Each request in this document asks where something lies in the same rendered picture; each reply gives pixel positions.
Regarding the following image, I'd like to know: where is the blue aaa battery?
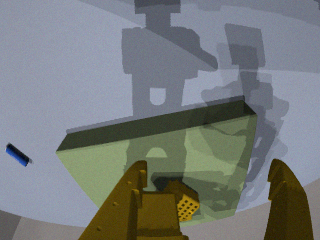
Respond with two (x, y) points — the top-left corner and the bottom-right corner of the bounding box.
(5, 144), (29, 167)

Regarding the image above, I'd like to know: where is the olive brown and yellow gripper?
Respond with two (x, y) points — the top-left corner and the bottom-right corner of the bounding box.
(78, 158), (314, 240)

